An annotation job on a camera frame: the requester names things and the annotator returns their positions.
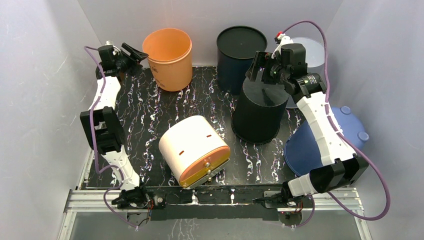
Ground aluminium frame rail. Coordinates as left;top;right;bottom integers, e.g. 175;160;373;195
57;187;372;240

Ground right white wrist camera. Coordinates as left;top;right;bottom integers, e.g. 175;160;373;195
271;31;294;59

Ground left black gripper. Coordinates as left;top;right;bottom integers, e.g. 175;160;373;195
116;45;149;77

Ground white orange drawer box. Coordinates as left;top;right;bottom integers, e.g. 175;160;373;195
158;115;231;189

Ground dark navy bucket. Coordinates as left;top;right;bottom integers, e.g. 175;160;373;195
216;25;268;95

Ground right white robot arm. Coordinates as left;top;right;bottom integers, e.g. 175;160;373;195
245;43;369;207

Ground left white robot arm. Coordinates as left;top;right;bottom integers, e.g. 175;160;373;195
80;41;148;191

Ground black bucket liner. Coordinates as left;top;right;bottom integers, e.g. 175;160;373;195
231;79;291;145

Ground tan bucket black rim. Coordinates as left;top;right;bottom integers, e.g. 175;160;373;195
142;28;193;92

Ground blue plastic bucket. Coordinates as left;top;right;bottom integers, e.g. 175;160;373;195
284;106;370;177

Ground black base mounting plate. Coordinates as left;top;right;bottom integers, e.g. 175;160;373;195
110;180;316;222

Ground large grey container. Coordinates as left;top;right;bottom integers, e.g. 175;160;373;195
284;36;327;110

